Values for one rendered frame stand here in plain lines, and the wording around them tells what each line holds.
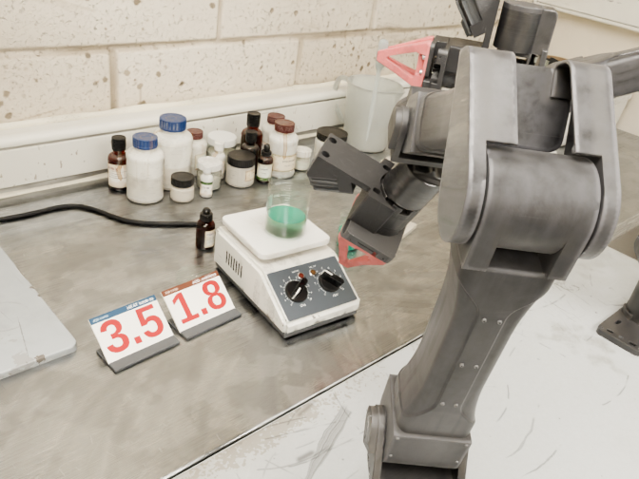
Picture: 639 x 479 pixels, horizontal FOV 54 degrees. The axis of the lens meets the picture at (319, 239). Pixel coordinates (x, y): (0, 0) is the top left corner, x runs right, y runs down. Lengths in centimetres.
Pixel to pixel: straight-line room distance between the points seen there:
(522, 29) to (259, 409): 58
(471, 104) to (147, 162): 78
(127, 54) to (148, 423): 71
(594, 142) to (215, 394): 51
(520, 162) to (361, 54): 125
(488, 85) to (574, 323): 69
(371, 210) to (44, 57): 66
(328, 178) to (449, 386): 31
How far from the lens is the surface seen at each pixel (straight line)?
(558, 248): 40
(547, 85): 45
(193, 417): 73
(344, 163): 70
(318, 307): 85
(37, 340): 83
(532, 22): 90
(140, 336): 81
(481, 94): 39
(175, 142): 114
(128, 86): 123
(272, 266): 85
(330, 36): 152
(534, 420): 83
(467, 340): 45
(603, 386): 94
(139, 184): 111
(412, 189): 67
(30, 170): 116
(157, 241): 102
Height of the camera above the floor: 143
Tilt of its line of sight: 30 degrees down
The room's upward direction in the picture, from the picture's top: 9 degrees clockwise
